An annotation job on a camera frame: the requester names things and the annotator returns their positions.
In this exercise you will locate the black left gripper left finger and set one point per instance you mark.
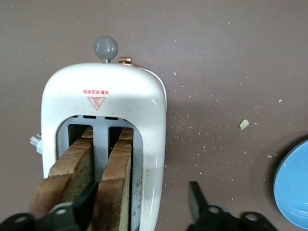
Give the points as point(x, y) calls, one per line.
point(72, 216)

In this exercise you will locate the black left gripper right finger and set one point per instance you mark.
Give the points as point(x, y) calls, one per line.
point(207, 219)

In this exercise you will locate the dark crust bread slice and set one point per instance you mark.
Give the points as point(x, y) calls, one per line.
point(67, 168)

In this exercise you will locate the light crust bread slice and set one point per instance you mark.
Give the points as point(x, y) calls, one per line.
point(115, 168)

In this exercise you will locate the blue plate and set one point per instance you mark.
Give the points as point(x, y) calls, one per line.
point(293, 183)

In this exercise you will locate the large bread crumb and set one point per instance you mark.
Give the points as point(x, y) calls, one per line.
point(244, 124)

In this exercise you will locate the white two-slot toaster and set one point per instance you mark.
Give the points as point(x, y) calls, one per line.
point(103, 79)

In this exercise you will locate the copper toaster dial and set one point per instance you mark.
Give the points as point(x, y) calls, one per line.
point(125, 59)

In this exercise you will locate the grey toaster lever knob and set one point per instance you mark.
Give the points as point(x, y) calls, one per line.
point(106, 47)

